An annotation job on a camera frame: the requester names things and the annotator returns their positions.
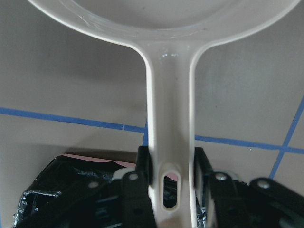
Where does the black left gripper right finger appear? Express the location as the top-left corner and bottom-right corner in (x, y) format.
(194, 147), (242, 228)

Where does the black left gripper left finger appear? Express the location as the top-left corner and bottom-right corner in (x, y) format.
(121, 146), (157, 228)

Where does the beige dustpan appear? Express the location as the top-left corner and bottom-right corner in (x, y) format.
(32, 0), (298, 228)

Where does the black lined trash bin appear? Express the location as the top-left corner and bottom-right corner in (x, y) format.
(11, 153), (207, 228)

